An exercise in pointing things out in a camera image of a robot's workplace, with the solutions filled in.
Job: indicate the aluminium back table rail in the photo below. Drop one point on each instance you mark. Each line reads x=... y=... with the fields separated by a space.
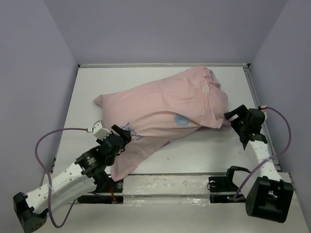
x=163 y=65

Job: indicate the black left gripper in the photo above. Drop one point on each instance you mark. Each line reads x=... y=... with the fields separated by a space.
x=126 y=134

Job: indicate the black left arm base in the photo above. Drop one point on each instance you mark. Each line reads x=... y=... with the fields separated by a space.
x=112 y=193

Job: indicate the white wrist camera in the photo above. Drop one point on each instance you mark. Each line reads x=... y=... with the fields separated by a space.
x=263 y=108
x=100 y=131

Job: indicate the pink printed pillowcase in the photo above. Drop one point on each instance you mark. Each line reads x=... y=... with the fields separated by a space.
x=161 y=111

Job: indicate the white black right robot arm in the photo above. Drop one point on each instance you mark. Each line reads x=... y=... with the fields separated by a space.
x=266 y=194

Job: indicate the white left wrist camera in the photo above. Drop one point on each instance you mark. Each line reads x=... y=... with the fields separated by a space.
x=100 y=131

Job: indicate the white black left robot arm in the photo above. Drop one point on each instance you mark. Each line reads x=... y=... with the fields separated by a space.
x=85 y=175

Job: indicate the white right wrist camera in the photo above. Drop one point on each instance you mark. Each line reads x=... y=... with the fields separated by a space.
x=263 y=108

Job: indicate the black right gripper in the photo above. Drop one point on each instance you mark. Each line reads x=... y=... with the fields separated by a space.
x=241 y=111

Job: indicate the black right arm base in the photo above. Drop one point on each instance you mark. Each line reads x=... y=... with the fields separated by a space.
x=221 y=188

